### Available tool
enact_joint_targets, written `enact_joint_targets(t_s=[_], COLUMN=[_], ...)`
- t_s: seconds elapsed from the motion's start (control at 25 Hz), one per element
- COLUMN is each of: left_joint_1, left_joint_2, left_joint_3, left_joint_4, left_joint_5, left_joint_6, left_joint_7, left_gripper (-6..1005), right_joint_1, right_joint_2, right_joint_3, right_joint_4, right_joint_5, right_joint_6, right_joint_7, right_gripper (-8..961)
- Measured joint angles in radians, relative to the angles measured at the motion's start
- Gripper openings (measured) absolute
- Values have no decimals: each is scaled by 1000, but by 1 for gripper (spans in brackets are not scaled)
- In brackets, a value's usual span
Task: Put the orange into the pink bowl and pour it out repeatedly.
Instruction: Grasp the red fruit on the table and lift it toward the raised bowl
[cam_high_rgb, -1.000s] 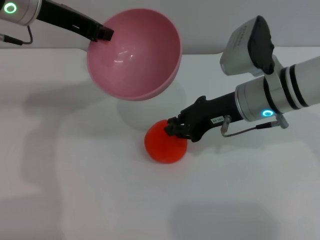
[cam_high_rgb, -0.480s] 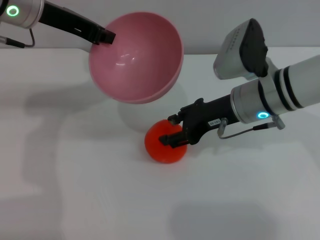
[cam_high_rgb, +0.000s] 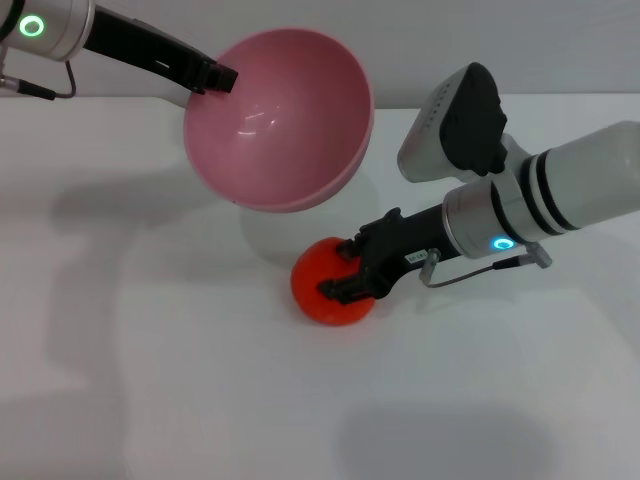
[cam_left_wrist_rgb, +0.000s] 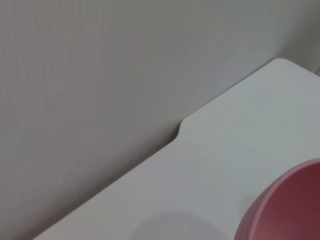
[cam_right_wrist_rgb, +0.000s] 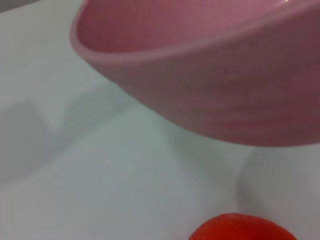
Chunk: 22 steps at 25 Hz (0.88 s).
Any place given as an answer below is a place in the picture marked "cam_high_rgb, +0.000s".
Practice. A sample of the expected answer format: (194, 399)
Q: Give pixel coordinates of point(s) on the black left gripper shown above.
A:
(140, 47)

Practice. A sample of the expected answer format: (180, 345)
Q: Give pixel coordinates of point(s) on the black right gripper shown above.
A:
(395, 245)

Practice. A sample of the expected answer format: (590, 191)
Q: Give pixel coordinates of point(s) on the orange toy fruit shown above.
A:
(320, 265)

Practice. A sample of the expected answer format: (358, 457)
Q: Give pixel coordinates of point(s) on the pink plastic bowl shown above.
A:
(290, 125)

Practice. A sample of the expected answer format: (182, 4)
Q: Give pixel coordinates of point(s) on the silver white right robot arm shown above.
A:
(575, 175)

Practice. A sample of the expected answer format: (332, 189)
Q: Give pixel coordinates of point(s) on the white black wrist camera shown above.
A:
(450, 125)

